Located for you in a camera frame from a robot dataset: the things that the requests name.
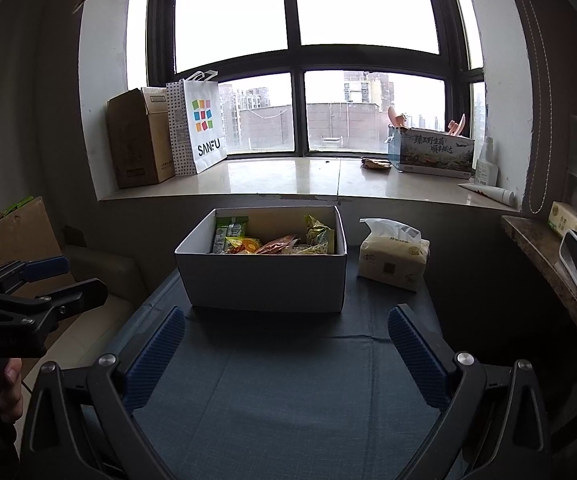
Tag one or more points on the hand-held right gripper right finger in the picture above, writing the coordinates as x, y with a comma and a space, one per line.
416, 355

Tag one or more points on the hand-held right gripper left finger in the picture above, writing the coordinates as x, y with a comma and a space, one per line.
153, 360

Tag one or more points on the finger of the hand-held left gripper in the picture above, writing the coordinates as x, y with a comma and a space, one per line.
68, 296
43, 266

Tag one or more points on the white cardboard storage box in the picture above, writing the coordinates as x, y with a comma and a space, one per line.
263, 280

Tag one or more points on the yellow sunflower print packet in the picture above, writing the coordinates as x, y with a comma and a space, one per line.
242, 246

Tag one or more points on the yellow green snack packet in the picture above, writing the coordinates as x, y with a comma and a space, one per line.
319, 232

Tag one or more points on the orange cracker packet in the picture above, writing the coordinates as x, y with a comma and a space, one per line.
278, 245

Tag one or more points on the person's left hand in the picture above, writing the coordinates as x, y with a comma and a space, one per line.
9, 390

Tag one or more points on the open brown cardboard box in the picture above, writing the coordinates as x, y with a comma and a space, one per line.
16, 240

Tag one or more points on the beige sofa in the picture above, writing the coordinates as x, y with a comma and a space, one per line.
103, 270

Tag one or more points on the tissue pack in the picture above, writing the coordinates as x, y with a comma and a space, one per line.
393, 262

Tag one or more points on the blue table cloth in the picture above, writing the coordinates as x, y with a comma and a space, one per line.
278, 385

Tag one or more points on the white patterned snack packet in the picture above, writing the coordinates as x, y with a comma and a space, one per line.
311, 249

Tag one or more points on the tall brown cardboard box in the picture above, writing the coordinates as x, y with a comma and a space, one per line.
136, 140

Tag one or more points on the brown stone shelf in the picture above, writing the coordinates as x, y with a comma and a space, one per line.
533, 245

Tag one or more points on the white tube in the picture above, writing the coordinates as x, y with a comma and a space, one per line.
488, 192

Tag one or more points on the white framed small mirror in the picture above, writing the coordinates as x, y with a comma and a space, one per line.
576, 260

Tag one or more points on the brown wrapper on windowsill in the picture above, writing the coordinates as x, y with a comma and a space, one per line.
376, 163

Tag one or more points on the printed landscape carton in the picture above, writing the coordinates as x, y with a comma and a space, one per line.
433, 152

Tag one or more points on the white plastic bottle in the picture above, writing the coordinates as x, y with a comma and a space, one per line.
486, 162

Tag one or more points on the white polka dot shopping bag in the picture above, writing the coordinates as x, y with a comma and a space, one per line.
201, 125

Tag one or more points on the white stone windowsill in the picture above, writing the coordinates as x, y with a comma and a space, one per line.
278, 177

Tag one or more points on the pink plastic toy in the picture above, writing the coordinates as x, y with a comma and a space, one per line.
456, 126
397, 116

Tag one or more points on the brown stitched leather panel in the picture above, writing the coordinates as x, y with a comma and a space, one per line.
533, 85

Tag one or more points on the black window frame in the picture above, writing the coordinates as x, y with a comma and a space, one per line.
296, 60

